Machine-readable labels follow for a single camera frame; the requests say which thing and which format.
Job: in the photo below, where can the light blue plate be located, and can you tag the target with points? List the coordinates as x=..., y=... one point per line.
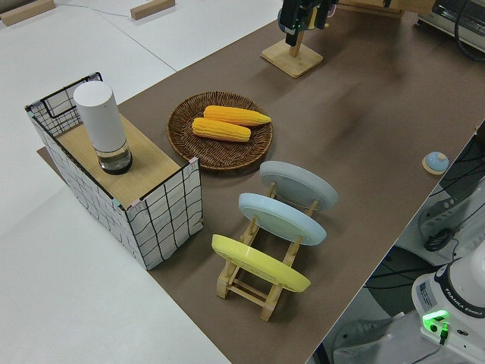
x=280, y=218

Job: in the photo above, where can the yellow corn cob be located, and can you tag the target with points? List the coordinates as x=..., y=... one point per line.
x=235, y=115
x=221, y=129

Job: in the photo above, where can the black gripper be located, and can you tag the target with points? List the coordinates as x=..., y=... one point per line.
x=293, y=15

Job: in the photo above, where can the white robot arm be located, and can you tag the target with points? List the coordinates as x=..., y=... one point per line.
x=466, y=280

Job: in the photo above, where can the white toaster oven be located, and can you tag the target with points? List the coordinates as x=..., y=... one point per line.
x=447, y=19

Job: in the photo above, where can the white black grid box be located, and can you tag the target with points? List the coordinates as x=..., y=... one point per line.
x=166, y=220

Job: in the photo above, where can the wooden block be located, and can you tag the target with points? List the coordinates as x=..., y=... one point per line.
x=26, y=11
x=151, y=8

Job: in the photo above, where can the brown table mat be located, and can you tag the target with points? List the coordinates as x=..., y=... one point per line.
x=360, y=98

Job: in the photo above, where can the brown wicker basket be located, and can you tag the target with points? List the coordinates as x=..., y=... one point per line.
x=219, y=153

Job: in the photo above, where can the grey plate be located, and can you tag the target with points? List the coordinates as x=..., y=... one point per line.
x=299, y=184

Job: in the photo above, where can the white cylinder with clear base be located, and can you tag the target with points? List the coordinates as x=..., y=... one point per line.
x=100, y=121

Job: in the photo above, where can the light wooden cabinet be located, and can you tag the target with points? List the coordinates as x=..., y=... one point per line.
x=363, y=5

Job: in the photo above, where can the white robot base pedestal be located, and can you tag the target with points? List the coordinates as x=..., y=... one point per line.
x=363, y=341

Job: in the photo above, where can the wooden plate rack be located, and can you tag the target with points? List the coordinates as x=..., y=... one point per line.
x=246, y=294

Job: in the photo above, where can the wooden stand with square base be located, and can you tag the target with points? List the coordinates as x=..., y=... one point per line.
x=293, y=60

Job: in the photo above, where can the yellow plate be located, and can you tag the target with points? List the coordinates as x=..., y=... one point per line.
x=257, y=261

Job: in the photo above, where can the blue call bell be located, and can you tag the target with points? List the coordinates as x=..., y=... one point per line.
x=436, y=161

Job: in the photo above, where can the green connector plug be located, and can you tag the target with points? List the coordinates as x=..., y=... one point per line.
x=444, y=333

